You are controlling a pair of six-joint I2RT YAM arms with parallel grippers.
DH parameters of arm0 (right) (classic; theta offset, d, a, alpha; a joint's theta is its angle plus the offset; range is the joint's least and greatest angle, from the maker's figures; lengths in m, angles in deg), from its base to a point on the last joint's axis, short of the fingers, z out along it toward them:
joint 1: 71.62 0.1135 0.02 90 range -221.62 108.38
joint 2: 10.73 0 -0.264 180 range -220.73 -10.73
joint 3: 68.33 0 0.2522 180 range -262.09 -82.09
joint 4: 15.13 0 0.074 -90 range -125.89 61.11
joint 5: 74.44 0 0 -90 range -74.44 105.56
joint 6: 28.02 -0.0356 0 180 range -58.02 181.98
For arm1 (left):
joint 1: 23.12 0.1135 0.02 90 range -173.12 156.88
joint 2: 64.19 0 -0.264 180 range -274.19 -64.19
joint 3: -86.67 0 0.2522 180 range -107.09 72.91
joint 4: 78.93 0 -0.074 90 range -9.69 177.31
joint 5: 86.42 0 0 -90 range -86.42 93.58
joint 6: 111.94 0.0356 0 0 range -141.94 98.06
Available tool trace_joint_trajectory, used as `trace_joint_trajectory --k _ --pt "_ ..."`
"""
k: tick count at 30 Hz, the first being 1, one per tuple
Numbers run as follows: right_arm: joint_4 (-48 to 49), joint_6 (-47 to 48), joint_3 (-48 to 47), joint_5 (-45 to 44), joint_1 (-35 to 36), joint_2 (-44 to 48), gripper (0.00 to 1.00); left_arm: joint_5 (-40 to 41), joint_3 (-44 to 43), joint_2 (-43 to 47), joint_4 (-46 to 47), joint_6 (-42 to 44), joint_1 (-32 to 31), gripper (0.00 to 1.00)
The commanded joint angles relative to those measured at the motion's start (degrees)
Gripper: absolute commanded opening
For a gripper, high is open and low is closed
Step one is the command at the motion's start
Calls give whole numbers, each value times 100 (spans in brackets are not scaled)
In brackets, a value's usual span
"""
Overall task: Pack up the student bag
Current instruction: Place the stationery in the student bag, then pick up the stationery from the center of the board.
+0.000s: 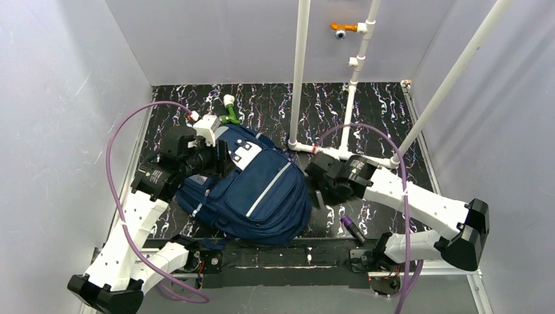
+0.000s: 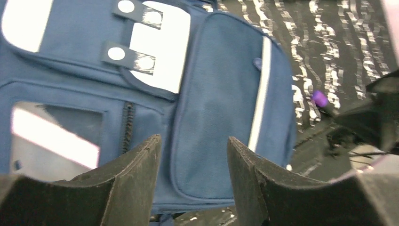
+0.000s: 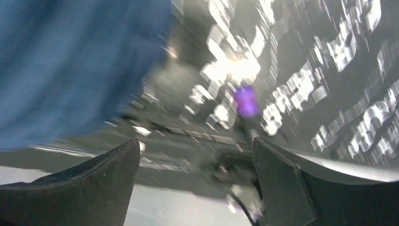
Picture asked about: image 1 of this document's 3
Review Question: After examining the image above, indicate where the navy blue student backpack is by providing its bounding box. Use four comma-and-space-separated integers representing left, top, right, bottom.
175, 124, 312, 245

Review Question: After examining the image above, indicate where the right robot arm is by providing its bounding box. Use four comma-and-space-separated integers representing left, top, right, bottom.
305, 152, 490, 271

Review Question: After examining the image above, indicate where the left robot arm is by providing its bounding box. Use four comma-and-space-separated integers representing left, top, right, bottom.
67, 122, 234, 313

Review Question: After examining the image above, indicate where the black marker pen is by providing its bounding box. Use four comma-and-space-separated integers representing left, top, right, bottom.
340, 215, 367, 245

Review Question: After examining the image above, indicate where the green white pipe fitting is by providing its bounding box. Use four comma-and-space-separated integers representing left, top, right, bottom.
219, 94, 241, 125

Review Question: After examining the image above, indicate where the orange tap on pipe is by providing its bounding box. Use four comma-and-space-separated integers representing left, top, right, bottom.
330, 22, 358, 40

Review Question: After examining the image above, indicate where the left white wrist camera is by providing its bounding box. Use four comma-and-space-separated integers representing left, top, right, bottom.
189, 111, 221, 147

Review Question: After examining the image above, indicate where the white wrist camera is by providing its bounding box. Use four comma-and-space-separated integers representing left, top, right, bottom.
189, 111, 221, 147
310, 146, 321, 154

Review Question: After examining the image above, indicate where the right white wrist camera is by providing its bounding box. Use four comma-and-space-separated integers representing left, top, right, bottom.
310, 146, 321, 154

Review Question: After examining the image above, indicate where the white PVC pipe frame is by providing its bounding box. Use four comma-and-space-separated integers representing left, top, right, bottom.
287, 0, 517, 170

